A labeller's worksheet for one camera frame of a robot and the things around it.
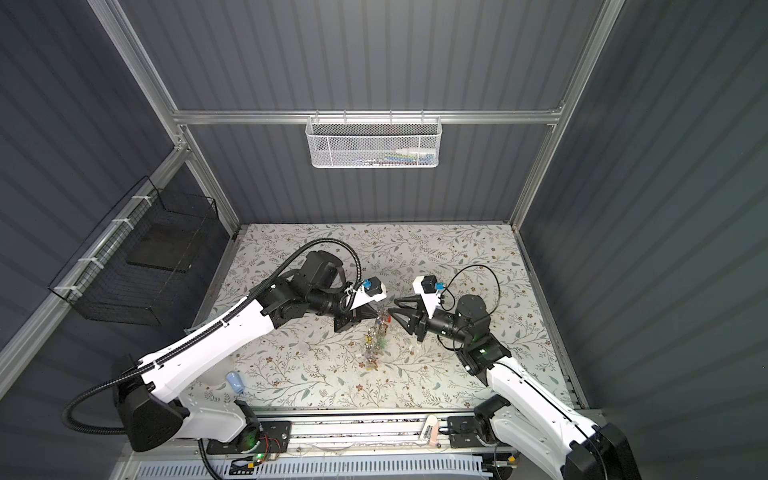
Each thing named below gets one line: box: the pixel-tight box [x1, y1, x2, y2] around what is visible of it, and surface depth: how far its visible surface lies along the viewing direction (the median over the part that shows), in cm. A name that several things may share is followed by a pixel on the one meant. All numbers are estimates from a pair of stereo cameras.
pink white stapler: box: [418, 415, 441, 448], surface depth 74 cm
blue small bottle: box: [226, 371, 245, 394], surface depth 82 cm
